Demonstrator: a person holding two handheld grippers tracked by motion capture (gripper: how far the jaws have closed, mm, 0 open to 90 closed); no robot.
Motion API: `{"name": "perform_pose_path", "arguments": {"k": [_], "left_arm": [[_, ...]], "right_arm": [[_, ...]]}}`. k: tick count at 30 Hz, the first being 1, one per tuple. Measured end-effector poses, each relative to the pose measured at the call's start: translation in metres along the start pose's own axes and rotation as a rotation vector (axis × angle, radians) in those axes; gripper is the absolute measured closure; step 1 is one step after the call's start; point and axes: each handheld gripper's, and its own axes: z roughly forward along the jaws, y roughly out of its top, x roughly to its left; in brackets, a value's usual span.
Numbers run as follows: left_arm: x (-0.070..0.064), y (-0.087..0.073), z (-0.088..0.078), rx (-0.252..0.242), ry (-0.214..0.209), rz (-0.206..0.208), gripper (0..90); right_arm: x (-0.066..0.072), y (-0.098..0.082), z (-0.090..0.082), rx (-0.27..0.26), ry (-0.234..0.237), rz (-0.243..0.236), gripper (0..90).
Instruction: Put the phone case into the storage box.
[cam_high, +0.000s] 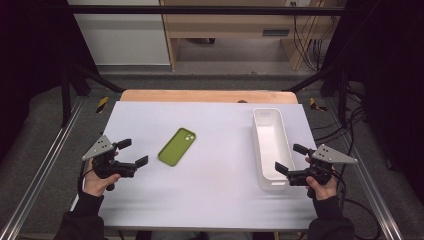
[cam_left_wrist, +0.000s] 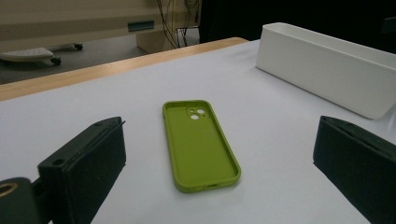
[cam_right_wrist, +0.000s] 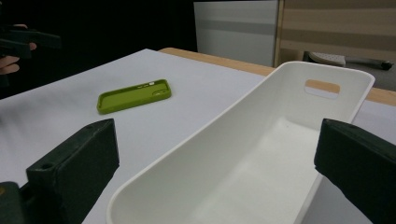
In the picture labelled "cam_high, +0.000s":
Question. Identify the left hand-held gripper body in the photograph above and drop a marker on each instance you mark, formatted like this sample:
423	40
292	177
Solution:
106	166

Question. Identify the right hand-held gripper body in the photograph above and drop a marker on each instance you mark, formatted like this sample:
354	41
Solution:
320	171

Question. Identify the white plastic bin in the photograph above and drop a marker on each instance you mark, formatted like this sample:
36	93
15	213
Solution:
271	146

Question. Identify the green phone case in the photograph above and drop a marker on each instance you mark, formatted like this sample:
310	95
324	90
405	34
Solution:
176	147

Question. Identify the person's right hand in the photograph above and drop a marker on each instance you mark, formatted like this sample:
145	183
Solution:
321	191

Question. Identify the person's left hand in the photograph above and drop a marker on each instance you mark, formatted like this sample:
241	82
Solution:
95	185

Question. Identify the yellow black tape strip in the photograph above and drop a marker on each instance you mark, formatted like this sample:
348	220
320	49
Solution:
102	104
316	105

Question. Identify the black metal stand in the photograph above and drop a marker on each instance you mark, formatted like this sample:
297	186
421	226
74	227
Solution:
66	96
341	93

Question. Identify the white table board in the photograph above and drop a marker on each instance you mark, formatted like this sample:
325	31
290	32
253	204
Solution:
213	193

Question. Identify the wooden table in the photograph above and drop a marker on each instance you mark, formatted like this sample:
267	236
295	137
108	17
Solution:
206	96

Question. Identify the white cabinet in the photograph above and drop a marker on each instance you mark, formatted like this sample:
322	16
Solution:
123	36

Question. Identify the wooden desk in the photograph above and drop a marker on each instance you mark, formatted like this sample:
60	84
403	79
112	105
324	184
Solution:
230	25

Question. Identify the black horizontal bar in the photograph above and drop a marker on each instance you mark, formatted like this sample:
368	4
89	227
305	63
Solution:
200	10

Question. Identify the aluminium floor rail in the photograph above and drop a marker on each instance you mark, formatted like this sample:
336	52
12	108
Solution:
373	196
40	170

